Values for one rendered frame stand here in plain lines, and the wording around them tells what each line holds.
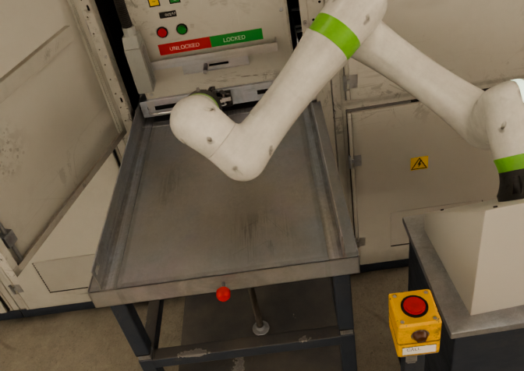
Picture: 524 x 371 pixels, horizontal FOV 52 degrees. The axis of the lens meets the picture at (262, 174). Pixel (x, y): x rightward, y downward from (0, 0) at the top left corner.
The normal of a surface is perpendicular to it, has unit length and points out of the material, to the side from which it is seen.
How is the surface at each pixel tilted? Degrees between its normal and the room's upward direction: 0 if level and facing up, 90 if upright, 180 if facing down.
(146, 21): 90
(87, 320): 0
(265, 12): 90
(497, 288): 90
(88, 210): 90
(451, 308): 0
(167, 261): 0
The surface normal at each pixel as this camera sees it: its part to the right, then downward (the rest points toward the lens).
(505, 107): -0.62, 0.04
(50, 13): 0.96, 0.04
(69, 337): -0.15, -0.78
